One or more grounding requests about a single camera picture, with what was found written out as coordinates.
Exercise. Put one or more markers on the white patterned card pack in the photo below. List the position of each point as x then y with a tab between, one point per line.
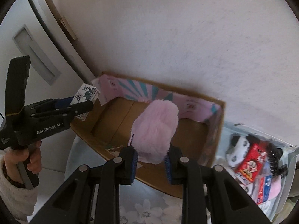
85	93

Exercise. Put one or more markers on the white cabinet door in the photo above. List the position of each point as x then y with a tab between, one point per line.
57	70

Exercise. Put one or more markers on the black spiral hair clip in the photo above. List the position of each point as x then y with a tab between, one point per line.
274	154

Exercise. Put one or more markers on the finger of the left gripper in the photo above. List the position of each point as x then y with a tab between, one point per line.
49	105
70	111

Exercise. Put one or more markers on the panda pattern white sock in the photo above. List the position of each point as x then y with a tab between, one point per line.
238	150

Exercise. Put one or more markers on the pink fluffy slipper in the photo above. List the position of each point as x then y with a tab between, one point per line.
275	187
153	130

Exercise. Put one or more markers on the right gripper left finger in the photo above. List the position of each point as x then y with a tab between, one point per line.
91	195

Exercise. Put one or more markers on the blue red floss pick box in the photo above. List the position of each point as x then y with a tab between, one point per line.
262	188

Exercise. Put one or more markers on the floral blue table cloth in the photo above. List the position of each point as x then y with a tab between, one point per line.
140	203

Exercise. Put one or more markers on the red snack packet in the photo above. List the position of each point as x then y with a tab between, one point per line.
252	164

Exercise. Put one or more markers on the cardboard box pink lining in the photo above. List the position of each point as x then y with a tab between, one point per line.
107	128

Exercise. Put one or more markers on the person's left hand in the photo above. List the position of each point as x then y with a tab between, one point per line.
13	157

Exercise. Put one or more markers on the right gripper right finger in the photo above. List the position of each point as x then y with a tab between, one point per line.
210	193

